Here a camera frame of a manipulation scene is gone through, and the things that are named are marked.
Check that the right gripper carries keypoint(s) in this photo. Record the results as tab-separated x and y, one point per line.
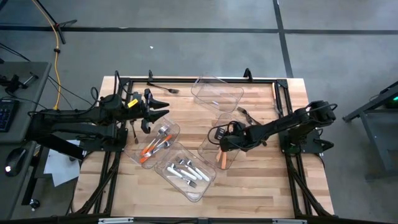
236	138

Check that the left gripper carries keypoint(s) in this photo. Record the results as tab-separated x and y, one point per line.
135	112

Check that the clear plastic bin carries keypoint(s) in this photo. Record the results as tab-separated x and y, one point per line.
146	133
206	149
214	93
194	193

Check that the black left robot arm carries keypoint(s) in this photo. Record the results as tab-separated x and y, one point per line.
68	116

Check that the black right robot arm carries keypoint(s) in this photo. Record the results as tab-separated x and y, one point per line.
280	124

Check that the black metal fork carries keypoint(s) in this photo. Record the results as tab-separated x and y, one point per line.
174	91
242	111
250	117
136	141

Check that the white paper sheet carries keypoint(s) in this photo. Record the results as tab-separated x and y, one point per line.
60	168

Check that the black tripod stand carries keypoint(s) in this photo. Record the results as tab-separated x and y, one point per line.
58	25

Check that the black keyboard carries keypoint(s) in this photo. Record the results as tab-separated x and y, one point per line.
7	115

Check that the black computer mouse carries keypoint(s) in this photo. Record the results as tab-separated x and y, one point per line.
15	160

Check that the black caster wheel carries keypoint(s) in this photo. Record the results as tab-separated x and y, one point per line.
34	204

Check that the grey side desk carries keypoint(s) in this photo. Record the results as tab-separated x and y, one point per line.
382	140

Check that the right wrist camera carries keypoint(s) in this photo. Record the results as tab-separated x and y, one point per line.
219	133

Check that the black aluminium table frame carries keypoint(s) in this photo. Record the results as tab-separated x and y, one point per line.
183	80

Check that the silver metal bracket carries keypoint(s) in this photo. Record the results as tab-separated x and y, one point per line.
115	220
289	221

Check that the black desk clamp mount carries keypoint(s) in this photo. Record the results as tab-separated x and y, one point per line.
14	84

